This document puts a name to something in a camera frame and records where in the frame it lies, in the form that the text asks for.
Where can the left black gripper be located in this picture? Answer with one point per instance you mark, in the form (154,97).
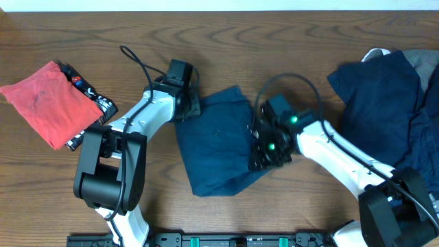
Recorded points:
(195,98)

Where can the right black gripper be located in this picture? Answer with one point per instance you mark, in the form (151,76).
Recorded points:
(262,161)

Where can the navy blue shorts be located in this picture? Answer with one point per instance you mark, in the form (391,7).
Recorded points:
(216,146)

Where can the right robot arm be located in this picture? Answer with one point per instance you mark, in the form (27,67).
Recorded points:
(394,205)

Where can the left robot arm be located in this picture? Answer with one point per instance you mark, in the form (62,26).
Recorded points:
(110,174)

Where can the black white patterned garment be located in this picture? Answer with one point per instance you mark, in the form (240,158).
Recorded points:
(99,106)

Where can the folded red cloth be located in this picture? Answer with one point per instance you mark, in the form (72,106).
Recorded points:
(51,105)

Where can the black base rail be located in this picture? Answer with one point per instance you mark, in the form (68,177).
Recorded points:
(185,240)

